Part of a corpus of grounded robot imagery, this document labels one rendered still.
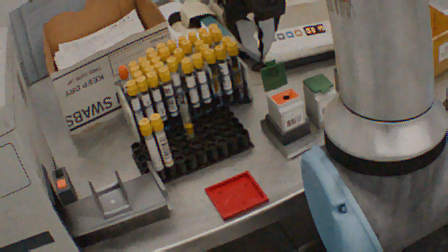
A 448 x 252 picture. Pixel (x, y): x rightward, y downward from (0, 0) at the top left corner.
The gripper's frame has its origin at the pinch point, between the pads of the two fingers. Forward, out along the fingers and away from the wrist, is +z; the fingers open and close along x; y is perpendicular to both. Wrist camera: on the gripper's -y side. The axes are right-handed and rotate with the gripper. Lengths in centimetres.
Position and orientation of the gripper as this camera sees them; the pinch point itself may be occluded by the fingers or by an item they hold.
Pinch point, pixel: (261, 55)
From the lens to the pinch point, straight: 85.3
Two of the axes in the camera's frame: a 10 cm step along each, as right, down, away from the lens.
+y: -3.9, -5.4, 7.5
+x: -9.1, 3.6, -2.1
